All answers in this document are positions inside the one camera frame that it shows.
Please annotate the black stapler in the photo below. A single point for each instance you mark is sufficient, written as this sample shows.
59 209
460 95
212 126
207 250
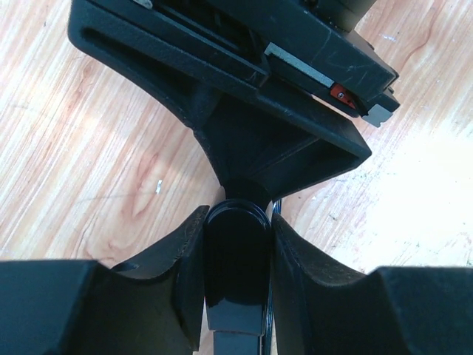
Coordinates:
237 238

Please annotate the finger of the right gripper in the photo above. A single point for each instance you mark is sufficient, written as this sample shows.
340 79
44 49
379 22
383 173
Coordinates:
280 139

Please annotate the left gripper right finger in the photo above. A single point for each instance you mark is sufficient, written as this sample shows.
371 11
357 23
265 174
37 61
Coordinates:
324 307

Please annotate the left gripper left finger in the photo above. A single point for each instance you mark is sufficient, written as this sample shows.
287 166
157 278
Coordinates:
151 303

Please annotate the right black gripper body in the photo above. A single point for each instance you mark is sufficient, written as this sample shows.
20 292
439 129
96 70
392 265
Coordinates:
252 50

